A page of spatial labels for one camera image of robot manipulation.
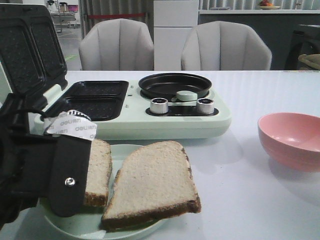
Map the mint green round plate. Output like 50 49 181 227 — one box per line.
39 144 165 240

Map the right silver control knob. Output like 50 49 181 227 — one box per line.
196 98 215 115

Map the black round frying pan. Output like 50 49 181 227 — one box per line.
138 72 212 101

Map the mint green sandwich maker lid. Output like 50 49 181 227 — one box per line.
0 3 67 110

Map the right beige upholstered chair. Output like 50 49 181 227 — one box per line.
180 21 272 71

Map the fruit bowl on counter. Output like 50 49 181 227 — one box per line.
257 0 281 10

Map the bread slice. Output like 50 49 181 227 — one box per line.
84 139 113 207
101 140 202 231

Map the grey kitchen counter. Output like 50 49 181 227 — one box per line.
198 9 320 70

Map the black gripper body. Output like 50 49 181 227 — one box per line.
0 93 57 224

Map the left beige upholstered chair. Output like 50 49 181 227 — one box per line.
79 18 154 71

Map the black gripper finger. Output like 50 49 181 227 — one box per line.
43 109 97 217

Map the silver control knob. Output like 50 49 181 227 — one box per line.
149 97 169 114
196 98 215 115

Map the pink bowl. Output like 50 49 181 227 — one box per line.
257 112 320 173

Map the beige upholstered chair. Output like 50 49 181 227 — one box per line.
180 21 272 71
79 18 154 71

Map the mint green breakfast maker base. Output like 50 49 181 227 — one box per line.
42 79 232 141

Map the left silver control knob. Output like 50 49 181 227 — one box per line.
149 97 169 114

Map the white cabinet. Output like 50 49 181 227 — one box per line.
153 0 199 71

